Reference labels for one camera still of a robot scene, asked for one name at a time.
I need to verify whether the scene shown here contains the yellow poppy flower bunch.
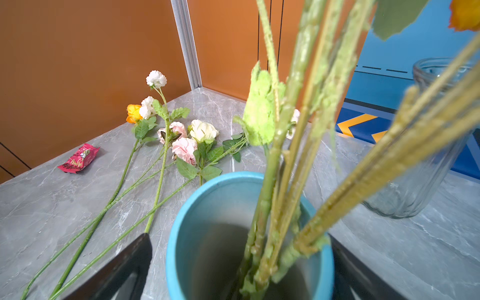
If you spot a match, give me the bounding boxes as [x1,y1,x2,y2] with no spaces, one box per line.
[271,0,480,284]

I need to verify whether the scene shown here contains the pink candy wrapper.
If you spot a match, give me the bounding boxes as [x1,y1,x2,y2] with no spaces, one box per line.
[57,143,100,174]

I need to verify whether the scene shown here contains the pile of artificial flowers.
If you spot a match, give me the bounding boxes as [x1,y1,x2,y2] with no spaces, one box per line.
[20,70,301,300]

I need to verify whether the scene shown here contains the blue ceramic cylinder vase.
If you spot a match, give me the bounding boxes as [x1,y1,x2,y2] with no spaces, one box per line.
[166,171,335,300]

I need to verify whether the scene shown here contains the clear ribbed glass vase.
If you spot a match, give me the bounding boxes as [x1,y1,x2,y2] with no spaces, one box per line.
[362,57,476,219]

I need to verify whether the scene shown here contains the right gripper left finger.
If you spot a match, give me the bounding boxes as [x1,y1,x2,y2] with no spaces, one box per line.
[65,233,153,300]

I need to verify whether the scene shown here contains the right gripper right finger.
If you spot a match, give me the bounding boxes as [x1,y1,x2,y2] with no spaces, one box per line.
[330,236,405,300]

